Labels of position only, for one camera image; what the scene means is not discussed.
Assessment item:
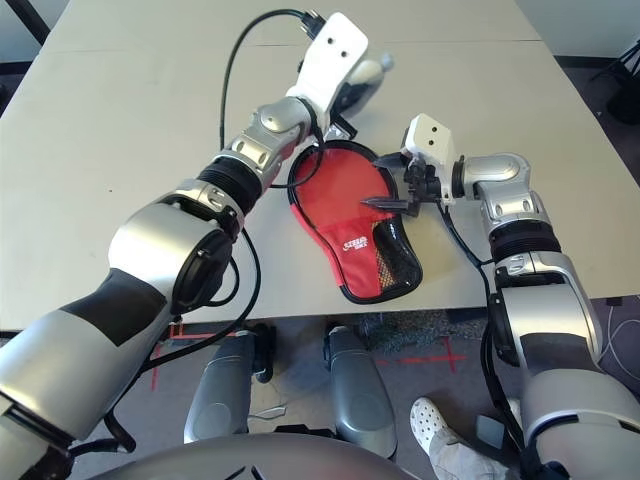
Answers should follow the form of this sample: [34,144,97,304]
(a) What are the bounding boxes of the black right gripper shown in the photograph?
[360,153,444,217]

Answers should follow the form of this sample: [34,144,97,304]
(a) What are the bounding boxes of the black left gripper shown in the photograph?
[323,74,381,142]

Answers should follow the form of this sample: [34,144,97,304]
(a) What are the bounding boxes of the red and black paddle case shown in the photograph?
[287,140,424,305]

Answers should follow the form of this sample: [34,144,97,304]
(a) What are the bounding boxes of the grey right robot leg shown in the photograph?
[322,324,399,461]

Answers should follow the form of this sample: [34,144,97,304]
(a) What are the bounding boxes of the grey robot leg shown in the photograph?
[183,324,276,444]
[322,324,399,461]

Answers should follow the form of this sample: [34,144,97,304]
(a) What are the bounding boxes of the white perforated clog shoe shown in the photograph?
[409,397,459,459]

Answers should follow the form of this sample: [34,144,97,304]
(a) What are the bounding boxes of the small white plastic piece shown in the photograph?
[252,403,290,422]

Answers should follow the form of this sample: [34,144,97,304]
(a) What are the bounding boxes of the grey left robot leg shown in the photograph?
[183,324,276,444]

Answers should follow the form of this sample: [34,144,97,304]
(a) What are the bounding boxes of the grey foot pedal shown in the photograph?
[475,413,506,451]

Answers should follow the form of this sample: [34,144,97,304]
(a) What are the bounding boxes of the grey trouser leg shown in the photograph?
[429,434,506,480]

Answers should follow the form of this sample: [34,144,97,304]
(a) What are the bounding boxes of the grey robot torso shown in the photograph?
[107,432,406,480]

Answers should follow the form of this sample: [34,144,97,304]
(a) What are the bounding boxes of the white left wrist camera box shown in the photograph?
[286,12,370,121]

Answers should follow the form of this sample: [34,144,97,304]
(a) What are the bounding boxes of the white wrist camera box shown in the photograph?
[399,113,457,206]
[286,12,370,121]

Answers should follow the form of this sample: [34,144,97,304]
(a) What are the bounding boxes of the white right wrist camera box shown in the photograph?
[399,113,457,206]

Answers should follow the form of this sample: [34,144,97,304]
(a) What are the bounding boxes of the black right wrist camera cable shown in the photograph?
[437,197,526,451]

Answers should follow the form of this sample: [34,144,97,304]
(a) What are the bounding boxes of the thin white loose cable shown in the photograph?
[607,294,640,364]

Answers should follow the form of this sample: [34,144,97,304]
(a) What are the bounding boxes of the black metal frame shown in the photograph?
[9,0,51,49]

